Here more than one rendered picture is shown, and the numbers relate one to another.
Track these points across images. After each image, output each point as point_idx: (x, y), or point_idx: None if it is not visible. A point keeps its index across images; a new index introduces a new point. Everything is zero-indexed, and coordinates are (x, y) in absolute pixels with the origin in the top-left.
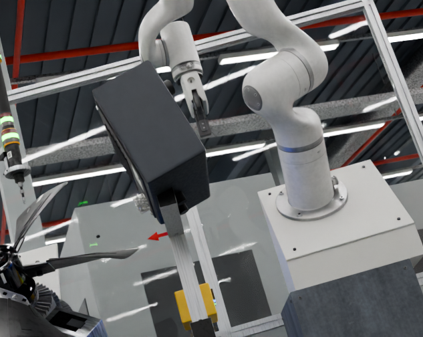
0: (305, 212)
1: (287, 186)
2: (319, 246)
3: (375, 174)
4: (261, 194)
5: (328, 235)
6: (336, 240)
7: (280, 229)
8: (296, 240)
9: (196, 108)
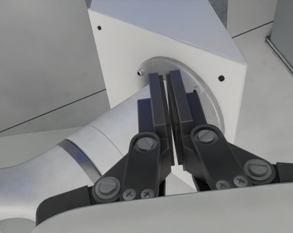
0: (144, 81)
1: (135, 97)
2: (101, 53)
3: (190, 182)
4: (231, 67)
5: (114, 72)
6: (106, 72)
7: (134, 34)
8: (112, 39)
9: (76, 206)
